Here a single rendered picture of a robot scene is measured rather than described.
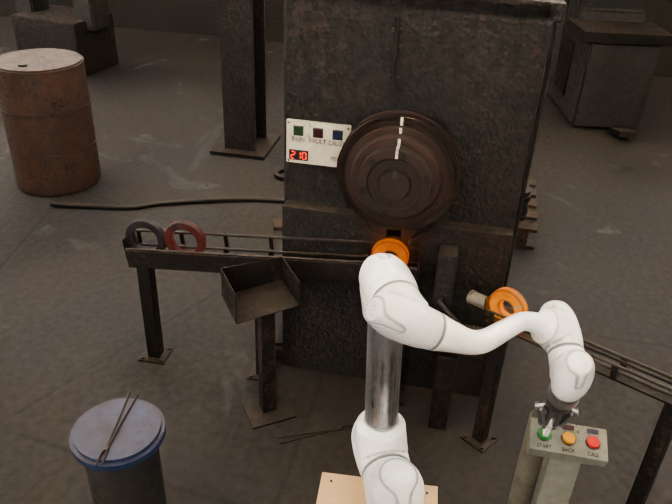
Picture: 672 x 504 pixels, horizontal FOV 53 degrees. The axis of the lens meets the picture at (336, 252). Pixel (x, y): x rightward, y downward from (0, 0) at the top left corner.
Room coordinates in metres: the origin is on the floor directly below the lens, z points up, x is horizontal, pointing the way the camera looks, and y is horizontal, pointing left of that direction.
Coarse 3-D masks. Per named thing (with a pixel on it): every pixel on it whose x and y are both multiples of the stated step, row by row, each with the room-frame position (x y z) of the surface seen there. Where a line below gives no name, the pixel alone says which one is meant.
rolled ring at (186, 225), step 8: (176, 224) 2.56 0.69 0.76; (184, 224) 2.55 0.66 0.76; (192, 224) 2.56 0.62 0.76; (168, 232) 2.57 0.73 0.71; (192, 232) 2.55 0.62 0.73; (200, 232) 2.55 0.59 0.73; (168, 240) 2.57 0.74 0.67; (200, 240) 2.54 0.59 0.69; (168, 248) 2.57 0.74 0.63; (176, 248) 2.57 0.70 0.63; (200, 248) 2.54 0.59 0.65
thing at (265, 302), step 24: (240, 264) 2.32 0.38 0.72; (264, 264) 2.36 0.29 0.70; (240, 288) 2.32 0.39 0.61; (264, 288) 2.33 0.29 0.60; (288, 288) 2.32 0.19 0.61; (240, 312) 2.17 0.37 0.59; (264, 312) 2.17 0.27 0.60; (264, 336) 2.22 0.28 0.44; (264, 360) 2.22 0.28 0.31; (264, 384) 2.22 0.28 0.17; (264, 408) 2.22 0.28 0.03; (288, 408) 2.25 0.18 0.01
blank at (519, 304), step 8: (504, 288) 2.14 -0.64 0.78; (512, 288) 2.14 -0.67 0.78; (496, 296) 2.15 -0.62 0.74; (504, 296) 2.12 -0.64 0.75; (512, 296) 2.10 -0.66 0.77; (520, 296) 2.10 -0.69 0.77; (496, 304) 2.14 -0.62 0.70; (512, 304) 2.10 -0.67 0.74; (520, 304) 2.08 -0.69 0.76; (504, 312) 2.13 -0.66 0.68
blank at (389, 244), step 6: (384, 240) 2.41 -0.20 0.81; (390, 240) 2.40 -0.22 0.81; (396, 240) 2.41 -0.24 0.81; (378, 246) 2.40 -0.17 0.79; (384, 246) 2.40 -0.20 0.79; (390, 246) 2.39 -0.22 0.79; (396, 246) 2.39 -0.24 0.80; (402, 246) 2.39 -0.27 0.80; (372, 252) 2.40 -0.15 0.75; (378, 252) 2.40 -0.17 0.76; (396, 252) 2.39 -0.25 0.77; (402, 252) 2.39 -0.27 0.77; (408, 252) 2.40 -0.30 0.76; (402, 258) 2.39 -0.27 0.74; (408, 258) 2.38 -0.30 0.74
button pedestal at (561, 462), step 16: (528, 432) 1.60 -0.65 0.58; (560, 432) 1.59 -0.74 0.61; (576, 432) 1.59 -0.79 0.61; (528, 448) 1.55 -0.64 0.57; (544, 448) 1.53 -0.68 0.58; (560, 448) 1.53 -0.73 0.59; (576, 448) 1.53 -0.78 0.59; (592, 448) 1.53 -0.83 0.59; (544, 464) 1.57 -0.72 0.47; (560, 464) 1.53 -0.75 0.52; (576, 464) 1.52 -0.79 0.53; (592, 464) 1.51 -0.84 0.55; (544, 480) 1.54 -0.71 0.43; (560, 480) 1.53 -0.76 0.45; (544, 496) 1.54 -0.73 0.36; (560, 496) 1.53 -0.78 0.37
